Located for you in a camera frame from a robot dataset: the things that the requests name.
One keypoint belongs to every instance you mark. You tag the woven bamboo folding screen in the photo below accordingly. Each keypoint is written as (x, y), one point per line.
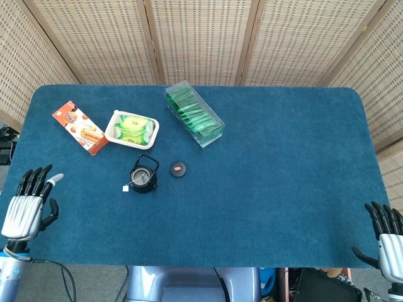
(201, 41)

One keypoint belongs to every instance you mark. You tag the black case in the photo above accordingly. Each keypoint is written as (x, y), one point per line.
(327, 287)

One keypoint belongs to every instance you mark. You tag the blue container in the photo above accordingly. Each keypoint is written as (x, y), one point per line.
(268, 281)

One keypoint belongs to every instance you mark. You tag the black cast iron teapot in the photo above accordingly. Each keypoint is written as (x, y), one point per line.
(145, 188)

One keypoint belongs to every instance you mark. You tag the white plastic tray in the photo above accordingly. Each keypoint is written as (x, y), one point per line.
(110, 133)

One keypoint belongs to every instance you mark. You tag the orange snack box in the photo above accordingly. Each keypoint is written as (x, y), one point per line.
(78, 126)

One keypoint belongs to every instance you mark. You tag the blue-grey robot torso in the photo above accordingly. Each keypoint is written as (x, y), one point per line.
(189, 284)

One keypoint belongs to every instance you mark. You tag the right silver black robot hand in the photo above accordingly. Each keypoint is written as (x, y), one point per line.
(392, 255)

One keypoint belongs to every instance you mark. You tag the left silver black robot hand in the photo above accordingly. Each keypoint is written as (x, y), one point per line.
(23, 217)

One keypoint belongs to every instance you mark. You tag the green snack packet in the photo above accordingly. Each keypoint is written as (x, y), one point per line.
(135, 137)
(133, 122)

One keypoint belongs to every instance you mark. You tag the clear box of green sachets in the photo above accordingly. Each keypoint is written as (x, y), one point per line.
(196, 116)

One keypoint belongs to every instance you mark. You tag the black teapot lid orange knob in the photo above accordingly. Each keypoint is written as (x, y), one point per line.
(179, 169)

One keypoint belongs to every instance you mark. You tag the blue table cloth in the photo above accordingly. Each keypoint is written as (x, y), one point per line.
(252, 204)

